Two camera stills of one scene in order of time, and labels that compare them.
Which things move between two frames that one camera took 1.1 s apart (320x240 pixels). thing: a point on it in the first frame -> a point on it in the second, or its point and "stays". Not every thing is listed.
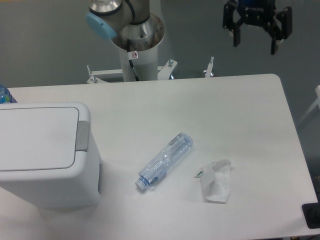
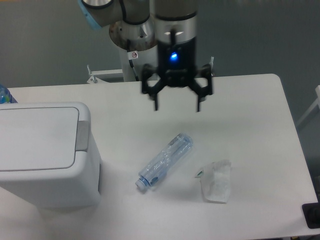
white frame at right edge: x=316 y=102 stays
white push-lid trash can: x=46 y=154 stays
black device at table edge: x=311 y=212 stays
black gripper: x=259 y=12 -> x=176 y=63
